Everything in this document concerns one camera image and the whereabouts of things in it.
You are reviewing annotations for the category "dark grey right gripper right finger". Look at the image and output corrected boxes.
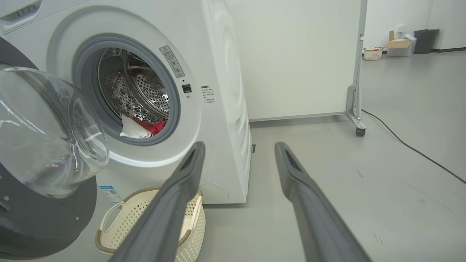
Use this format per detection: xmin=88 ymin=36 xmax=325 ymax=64
xmin=275 ymin=142 xmax=372 ymax=262

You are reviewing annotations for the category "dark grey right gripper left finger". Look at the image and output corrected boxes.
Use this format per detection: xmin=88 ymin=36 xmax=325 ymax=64
xmin=109 ymin=142 xmax=206 ymax=262

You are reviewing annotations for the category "red numbered sports jersey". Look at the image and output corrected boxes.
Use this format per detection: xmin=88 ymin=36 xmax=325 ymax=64
xmin=131 ymin=116 xmax=168 ymax=137

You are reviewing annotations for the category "white cloth garment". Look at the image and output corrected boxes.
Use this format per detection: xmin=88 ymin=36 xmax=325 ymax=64
xmin=119 ymin=115 xmax=151 ymax=139

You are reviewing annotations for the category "washing machine glass door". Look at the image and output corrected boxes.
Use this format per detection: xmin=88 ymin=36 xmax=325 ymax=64
xmin=0 ymin=36 xmax=110 ymax=259

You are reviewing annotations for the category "cream perforated laundry basket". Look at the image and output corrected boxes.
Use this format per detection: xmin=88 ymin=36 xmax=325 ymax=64
xmin=95 ymin=187 xmax=206 ymax=262

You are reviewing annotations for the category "white front-load washing machine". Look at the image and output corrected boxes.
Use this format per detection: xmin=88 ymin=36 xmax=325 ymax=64
xmin=0 ymin=0 xmax=252 ymax=204

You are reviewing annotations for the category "small white storage basket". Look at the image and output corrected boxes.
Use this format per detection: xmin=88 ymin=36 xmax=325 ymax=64
xmin=363 ymin=47 xmax=384 ymax=61

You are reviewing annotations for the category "open cardboard box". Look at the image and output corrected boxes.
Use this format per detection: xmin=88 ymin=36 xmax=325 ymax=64
xmin=385 ymin=31 xmax=417 ymax=57

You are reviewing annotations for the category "blue energy label sticker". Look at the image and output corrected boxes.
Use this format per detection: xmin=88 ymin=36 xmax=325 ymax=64
xmin=99 ymin=186 xmax=122 ymax=204

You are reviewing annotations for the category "grey warning sticker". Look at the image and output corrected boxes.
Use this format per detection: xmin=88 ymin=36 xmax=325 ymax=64
xmin=159 ymin=45 xmax=185 ymax=78

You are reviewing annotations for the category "white wheeled partition panel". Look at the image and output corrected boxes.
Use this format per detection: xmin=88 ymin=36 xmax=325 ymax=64
xmin=233 ymin=0 xmax=367 ymax=137

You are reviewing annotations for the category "dark grey trash bin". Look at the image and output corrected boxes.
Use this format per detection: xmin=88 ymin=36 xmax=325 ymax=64
xmin=414 ymin=29 xmax=439 ymax=54

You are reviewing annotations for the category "black floor power cable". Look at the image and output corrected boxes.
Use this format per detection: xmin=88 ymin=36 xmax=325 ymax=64
xmin=362 ymin=109 xmax=466 ymax=184

